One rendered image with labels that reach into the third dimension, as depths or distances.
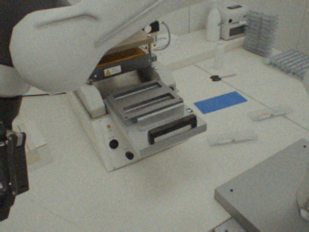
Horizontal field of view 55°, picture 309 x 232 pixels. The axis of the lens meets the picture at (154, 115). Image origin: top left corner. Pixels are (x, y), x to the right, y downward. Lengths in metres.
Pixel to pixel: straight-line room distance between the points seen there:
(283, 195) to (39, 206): 0.74
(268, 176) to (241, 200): 0.13
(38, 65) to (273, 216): 0.72
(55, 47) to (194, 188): 0.74
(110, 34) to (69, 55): 0.05
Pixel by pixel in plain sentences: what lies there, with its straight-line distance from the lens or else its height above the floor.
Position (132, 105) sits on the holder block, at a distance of 0.93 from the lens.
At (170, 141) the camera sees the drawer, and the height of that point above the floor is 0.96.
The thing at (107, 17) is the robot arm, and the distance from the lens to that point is 0.36.
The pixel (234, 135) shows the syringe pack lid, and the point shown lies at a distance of 1.16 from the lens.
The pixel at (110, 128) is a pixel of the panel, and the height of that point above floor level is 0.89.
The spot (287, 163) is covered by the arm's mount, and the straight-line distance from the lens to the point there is 1.05.
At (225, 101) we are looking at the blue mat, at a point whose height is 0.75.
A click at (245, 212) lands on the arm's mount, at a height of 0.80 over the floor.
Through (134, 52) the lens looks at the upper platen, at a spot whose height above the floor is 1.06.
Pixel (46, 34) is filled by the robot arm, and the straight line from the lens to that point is 0.36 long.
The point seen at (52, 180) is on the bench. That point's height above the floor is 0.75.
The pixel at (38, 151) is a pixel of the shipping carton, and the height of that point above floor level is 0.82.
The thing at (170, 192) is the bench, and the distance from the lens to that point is 0.98.
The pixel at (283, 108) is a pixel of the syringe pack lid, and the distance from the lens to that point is 1.35.
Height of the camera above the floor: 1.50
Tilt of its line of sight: 36 degrees down
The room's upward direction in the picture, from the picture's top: 4 degrees counter-clockwise
